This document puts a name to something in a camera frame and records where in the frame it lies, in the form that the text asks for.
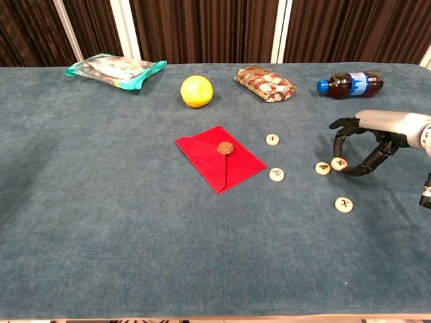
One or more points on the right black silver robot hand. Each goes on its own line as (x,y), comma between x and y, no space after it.
(390,126)

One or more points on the cola bottle with blue cap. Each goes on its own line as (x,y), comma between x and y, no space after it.
(350,84)

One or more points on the gold red snack packet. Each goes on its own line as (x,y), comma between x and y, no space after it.
(266,84)

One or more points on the red envelope with wax seal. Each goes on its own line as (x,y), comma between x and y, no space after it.
(219,165)

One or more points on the yellow lemon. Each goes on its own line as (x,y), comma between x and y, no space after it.
(197,91)

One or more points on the dark brown curtain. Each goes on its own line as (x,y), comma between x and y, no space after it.
(208,30)

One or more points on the teal clear snack bag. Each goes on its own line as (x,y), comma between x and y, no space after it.
(114,71)

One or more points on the teal table cloth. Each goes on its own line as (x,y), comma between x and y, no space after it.
(101,218)

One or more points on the slim grey metal pole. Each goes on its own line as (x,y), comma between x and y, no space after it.
(69,30)

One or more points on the white frame pole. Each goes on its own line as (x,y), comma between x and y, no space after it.
(125,30)
(281,30)
(427,57)

